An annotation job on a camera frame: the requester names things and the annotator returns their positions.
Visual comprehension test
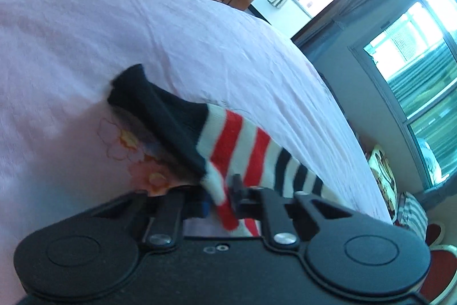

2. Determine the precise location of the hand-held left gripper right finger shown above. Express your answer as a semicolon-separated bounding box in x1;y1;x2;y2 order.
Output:
228;174;362;250

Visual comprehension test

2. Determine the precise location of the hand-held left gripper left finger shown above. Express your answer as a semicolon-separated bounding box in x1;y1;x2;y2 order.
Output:
87;184;216;250

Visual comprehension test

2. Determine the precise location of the red black white striped sock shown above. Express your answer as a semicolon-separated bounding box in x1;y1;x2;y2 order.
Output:
106;64;337;232

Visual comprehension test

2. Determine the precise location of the printed brown cream pillow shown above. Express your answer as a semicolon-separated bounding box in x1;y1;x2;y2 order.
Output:
365;143;398;221

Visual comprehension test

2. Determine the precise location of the grey striped pillow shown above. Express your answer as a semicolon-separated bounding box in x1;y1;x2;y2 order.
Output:
394;192;430;242

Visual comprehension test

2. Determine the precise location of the pink floral bedsheet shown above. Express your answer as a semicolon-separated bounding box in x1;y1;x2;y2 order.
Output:
0;0;392;305

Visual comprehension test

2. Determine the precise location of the white plastic bag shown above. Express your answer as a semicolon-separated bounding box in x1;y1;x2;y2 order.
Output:
417;138;451;185

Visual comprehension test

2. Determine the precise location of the red bed headboard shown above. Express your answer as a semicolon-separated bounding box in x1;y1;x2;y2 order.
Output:
410;222;457;305

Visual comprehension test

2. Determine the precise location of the large sliding window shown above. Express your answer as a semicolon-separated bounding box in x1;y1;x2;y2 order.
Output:
351;0;457;192

